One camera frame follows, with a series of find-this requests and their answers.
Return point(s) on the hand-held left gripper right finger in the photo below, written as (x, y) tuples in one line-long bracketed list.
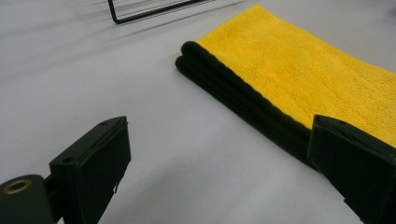
[(358, 165)]

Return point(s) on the yellow and black towel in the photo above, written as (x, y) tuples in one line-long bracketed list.
[(292, 71)]

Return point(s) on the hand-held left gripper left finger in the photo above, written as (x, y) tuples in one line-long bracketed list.
[(93, 168)]

